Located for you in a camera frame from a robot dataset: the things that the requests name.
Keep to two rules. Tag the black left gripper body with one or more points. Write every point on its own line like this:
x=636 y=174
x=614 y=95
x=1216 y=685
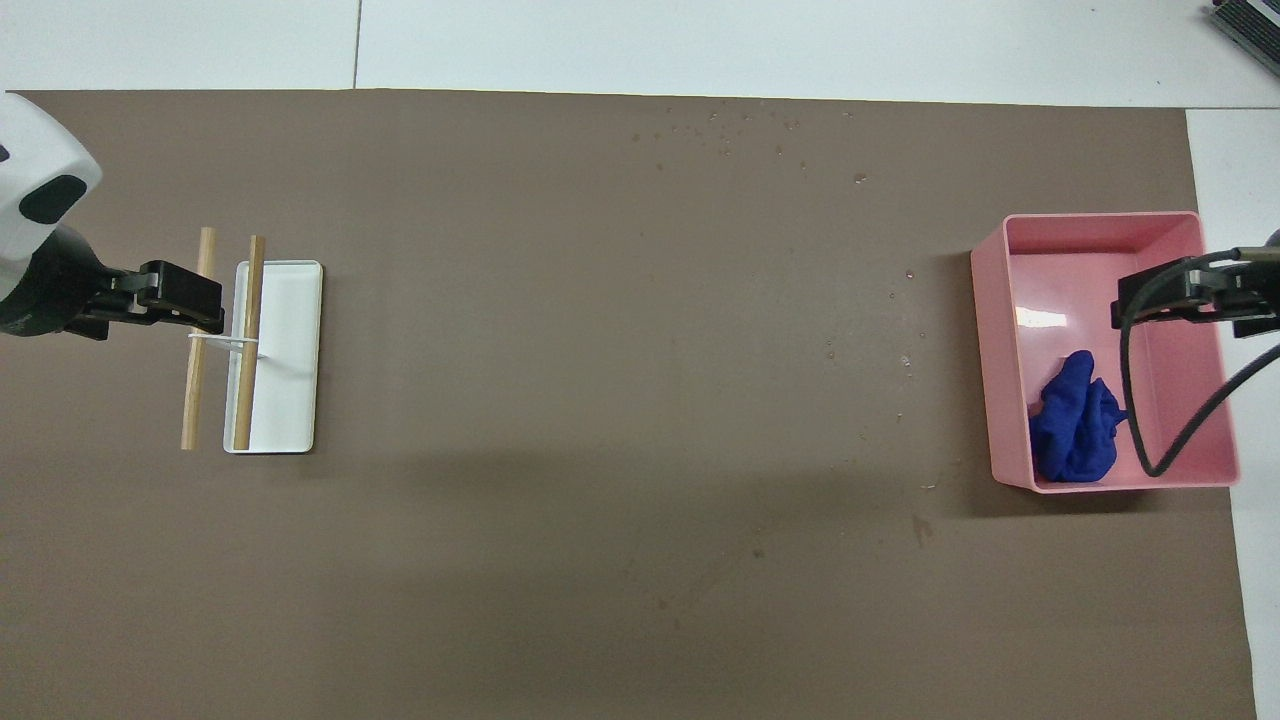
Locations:
x=50 y=290

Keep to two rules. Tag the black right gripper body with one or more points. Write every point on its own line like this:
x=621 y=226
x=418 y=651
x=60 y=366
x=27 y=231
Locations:
x=1240 y=295

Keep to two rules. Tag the blue towel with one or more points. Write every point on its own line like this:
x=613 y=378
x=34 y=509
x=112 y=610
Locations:
x=1075 y=430

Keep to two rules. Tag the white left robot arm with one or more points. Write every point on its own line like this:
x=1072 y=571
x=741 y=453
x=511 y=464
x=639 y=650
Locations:
x=40 y=170

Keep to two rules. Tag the white band joining rods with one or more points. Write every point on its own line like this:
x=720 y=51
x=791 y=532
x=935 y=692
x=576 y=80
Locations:
x=230 y=341

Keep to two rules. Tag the wooden rod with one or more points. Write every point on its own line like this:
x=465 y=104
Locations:
x=250 y=300
x=200 y=390

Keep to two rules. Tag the white rectangular tray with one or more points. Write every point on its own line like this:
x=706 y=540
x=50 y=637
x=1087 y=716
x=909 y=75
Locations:
x=290 y=350

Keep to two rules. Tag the pink plastic bin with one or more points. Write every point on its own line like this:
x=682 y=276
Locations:
x=1180 y=420

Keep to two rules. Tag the grey laptop corner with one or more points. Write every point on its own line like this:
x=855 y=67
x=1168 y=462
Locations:
x=1250 y=20

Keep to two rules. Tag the brown table mat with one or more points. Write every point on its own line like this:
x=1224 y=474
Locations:
x=600 y=450

